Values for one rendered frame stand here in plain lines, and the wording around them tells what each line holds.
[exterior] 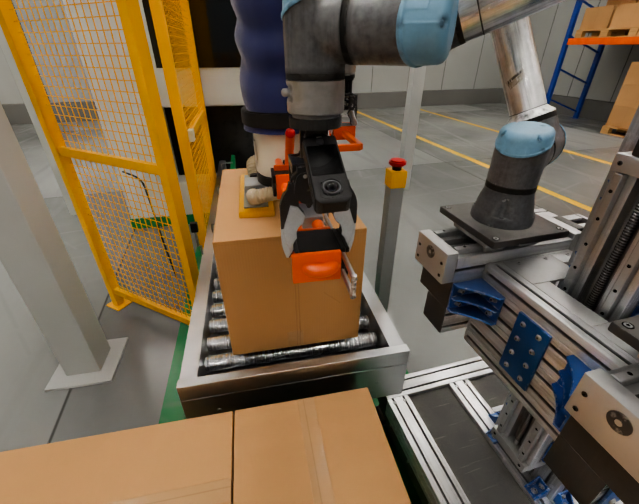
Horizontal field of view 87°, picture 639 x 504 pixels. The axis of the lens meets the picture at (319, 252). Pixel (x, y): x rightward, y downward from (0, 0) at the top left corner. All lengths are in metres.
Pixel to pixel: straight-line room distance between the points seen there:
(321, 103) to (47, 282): 1.57
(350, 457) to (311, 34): 0.90
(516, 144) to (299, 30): 0.61
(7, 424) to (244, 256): 1.54
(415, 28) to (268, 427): 0.94
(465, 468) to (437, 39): 1.30
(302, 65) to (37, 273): 1.56
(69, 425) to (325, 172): 1.77
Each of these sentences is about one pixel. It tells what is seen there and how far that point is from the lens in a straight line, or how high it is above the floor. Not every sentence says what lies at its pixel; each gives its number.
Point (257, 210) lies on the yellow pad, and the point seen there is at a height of 1.03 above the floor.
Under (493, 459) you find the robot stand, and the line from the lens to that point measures 1.49.
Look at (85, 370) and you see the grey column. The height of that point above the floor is 0.03.
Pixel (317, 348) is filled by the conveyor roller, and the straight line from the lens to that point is 1.21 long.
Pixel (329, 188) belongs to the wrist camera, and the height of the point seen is 1.28.
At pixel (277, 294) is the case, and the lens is 0.96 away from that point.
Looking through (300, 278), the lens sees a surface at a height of 1.13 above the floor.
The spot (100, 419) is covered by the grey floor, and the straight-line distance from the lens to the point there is 1.95.
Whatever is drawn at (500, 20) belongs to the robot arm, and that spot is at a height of 1.45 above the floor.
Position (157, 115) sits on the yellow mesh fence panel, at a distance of 1.50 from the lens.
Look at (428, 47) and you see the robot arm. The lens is 0.41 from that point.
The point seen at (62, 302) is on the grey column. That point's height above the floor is 0.47.
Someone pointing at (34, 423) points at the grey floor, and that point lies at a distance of 2.10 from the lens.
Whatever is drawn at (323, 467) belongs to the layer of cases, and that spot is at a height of 0.54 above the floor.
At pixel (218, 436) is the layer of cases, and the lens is 1.05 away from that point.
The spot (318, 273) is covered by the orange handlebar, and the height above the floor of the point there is 1.14.
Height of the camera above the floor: 1.42
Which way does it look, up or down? 31 degrees down
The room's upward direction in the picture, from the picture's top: straight up
